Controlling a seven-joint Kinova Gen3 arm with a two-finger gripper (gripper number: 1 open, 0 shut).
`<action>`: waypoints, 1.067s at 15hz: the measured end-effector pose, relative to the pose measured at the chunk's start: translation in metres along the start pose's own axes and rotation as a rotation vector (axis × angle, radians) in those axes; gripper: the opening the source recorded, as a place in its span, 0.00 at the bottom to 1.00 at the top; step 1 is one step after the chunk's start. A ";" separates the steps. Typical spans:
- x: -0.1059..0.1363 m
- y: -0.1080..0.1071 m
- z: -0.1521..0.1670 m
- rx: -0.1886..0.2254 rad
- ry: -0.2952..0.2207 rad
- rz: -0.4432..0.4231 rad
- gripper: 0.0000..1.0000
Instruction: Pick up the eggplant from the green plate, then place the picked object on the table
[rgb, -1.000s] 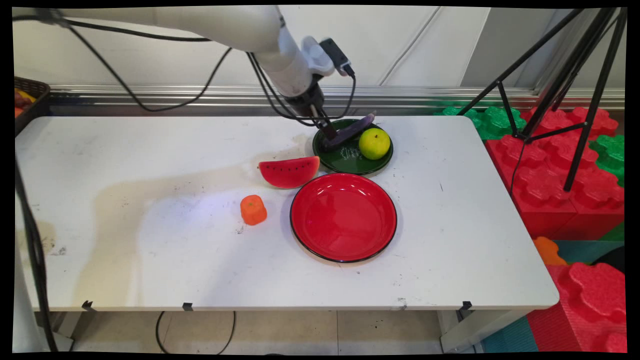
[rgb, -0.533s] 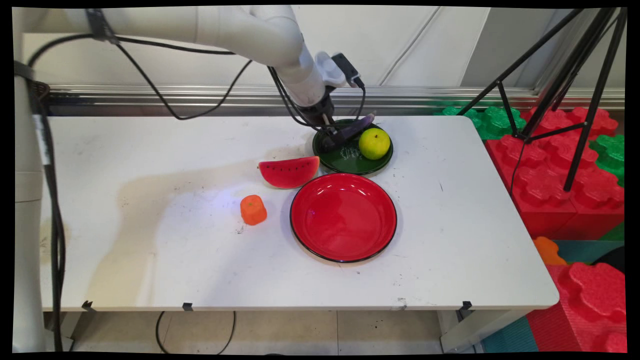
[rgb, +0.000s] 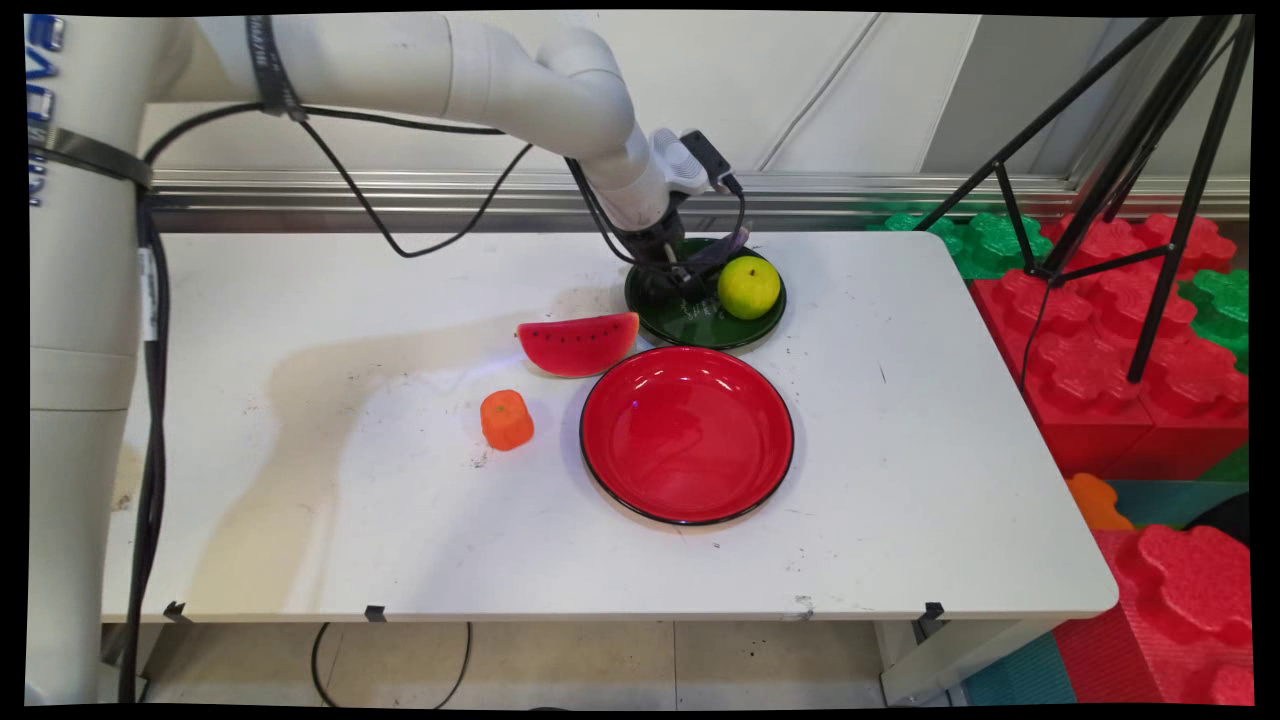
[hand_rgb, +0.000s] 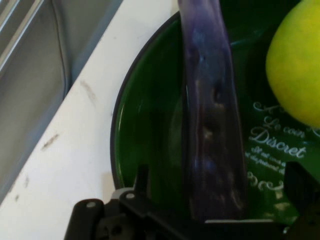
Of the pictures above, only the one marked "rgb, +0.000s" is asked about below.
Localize red toy watermelon slice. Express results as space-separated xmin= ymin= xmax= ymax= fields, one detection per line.
xmin=516 ymin=312 xmax=642 ymax=380

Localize red plate with black rim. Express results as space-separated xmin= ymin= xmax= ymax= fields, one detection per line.
xmin=580 ymin=346 xmax=797 ymax=528

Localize yellow-green toy apple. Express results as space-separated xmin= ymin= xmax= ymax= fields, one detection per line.
xmin=717 ymin=255 xmax=783 ymax=322

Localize black floor cable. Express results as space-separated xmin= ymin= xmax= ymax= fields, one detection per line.
xmin=309 ymin=621 xmax=473 ymax=710

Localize orange toy fruit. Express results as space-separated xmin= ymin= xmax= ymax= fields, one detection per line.
xmin=480 ymin=389 xmax=537 ymax=453

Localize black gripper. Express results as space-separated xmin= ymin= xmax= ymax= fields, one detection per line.
xmin=612 ymin=208 xmax=715 ymax=313

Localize black silver wrist camera box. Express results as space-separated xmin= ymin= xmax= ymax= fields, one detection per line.
xmin=680 ymin=129 xmax=742 ymax=198

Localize orange foam piece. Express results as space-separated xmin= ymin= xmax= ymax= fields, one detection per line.
xmin=1064 ymin=473 xmax=1137 ymax=533

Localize purple toy eggplant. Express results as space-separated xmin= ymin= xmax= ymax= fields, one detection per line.
xmin=690 ymin=226 xmax=754 ymax=281

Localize teal foam mat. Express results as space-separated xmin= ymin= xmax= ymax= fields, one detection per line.
xmin=1108 ymin=478 xmax=1251 ymax=531

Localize aluminium wall rail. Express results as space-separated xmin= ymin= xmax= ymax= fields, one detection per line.
xmin=148 ymin=169 xmax=1251 ymax=234

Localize green foam block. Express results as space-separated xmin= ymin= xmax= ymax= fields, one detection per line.
xmin=1178 ymin=267 xmax=1251 ymax=376
xmin=880 ymin=210 xmax=1054 ymax=283

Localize dark green plate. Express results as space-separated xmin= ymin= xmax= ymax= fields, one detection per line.
xmin=625 ymin=237 xmax=789 ymax=352

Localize large red foam block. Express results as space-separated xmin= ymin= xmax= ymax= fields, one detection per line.
xmin=970 ymin=213 xmax=1251 ymax=483

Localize black tripod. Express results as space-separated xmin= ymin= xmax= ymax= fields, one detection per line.
xmin=914 ymin=14 xmax=1257 ymax=387

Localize white table leg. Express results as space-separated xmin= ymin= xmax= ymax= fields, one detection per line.
xmin=879 ymin=617 xmax=1063 ymax=707

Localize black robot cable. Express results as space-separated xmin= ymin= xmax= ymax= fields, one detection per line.
xmin=118 ymin=100 xmax=749 ymax=705

